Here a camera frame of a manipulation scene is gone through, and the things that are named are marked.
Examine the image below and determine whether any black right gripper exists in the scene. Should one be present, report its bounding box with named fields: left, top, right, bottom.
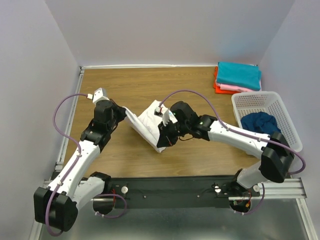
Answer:
left=156, top=119, right=189, bottom=149

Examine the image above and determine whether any white t shirt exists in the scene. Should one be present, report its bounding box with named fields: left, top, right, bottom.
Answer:
left=124, top=100, right=166, bottom=153

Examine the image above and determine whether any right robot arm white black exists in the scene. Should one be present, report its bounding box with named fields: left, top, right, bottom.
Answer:
left=154, top=101, right=294, bottom=196

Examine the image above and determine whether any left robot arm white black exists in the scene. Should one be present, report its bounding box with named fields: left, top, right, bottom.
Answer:
left=33, top=99, right=126, bottom=237

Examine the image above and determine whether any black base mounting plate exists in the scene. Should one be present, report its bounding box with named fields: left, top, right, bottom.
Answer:
left=93, top=175, right=260, bottom=214

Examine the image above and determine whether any orange folded t shirt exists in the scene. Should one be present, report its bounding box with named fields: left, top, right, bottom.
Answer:
left=212, top=65, right=241, bottom=95

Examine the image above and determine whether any pink folded t shirt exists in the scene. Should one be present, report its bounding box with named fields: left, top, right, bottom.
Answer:
left=215, top=82, right=262, bottom=93

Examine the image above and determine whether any dark blue t shirt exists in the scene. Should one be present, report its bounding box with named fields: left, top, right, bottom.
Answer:
left=240, top=111, right=281, bottom=135

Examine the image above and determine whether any teal folded t shirt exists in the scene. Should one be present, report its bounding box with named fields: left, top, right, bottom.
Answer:
left=216, top=61, right=262, bottom=90

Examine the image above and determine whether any white plastic laundry basket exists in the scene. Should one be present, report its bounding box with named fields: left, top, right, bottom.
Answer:
left=231, top=91, right=303, bottom=153

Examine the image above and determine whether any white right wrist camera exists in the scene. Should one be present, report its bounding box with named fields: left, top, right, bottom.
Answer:
left=154, top=106, right=171, bottom=126

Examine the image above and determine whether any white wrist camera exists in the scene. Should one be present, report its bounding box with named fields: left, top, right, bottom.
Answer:
left=154, top=106, right=171, bottom=126
left=86, top=87, right=109, bottom=105

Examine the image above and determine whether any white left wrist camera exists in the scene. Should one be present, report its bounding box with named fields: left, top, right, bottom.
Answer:
left=86, top=87, right=109, bottom=105

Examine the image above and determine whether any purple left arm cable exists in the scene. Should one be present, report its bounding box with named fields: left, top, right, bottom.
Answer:
left=46, top=93, right=95, bottom=236

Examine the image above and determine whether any aluminium frame rail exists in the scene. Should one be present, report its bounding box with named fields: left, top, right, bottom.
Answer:
left=28, top=66, right=86, bottom=240

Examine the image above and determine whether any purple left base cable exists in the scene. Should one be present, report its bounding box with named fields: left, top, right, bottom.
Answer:
left=94, top=193, right=128, bottom=220

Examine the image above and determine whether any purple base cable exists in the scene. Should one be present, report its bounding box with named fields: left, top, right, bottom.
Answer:
left=233, top=183, right=266, bottom=216
left=94, top=193, right=128, bottom=220

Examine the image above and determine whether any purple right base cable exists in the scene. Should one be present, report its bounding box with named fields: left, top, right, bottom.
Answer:
left=233, top=183, right=266, bottom=216

